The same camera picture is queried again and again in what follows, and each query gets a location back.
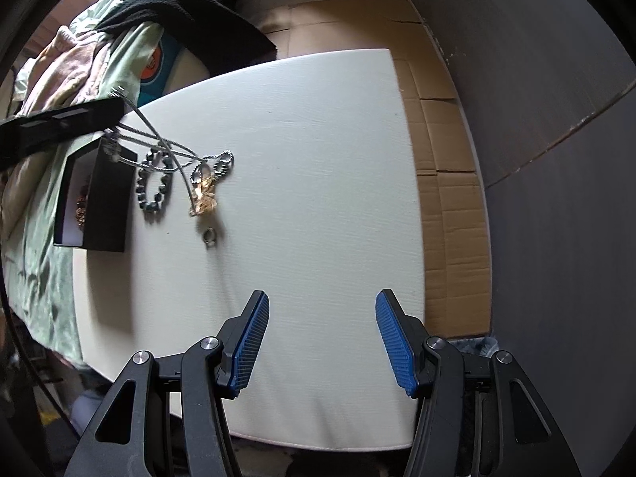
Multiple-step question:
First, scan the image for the black jewelry box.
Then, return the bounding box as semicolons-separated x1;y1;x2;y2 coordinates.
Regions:
52;139;139;254

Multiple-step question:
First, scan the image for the black knitted garment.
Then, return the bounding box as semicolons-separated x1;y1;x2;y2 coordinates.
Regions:
97;0;278;73

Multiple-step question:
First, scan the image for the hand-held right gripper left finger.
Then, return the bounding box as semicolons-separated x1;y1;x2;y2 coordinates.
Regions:
64;289;271;477

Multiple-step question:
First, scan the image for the beige fleece blanket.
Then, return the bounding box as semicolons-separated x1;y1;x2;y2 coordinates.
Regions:
15;25;112;200

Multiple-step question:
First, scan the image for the green bed blanket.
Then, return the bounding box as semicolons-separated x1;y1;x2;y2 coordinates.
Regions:
0;0;167;373

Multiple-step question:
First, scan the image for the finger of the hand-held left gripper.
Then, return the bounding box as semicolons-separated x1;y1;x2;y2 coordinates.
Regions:
0;98;125;172

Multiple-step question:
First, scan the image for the small dark bead bracelet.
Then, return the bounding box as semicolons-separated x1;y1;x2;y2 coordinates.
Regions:
194;150;234;184

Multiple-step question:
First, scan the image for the amber crystal pendant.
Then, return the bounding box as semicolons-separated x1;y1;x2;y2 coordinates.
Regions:
189;163;220;218

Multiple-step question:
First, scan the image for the dark grey bead bracelet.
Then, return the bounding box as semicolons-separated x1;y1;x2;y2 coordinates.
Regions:
135;148;177;217

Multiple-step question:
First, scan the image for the black trash bag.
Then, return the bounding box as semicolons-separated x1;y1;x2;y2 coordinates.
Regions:
450;335;500;359

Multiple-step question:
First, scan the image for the teal pillow with orange print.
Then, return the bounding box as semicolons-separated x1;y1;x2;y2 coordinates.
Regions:
138;35;190;105

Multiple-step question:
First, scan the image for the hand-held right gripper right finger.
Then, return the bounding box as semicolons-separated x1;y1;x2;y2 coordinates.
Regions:
375;288;582;477

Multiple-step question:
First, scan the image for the brown bead bracelet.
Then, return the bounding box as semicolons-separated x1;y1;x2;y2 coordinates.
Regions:
74;181;95;233

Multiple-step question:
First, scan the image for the silver wire necklace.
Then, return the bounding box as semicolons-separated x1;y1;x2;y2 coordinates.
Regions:
102;87;209;209

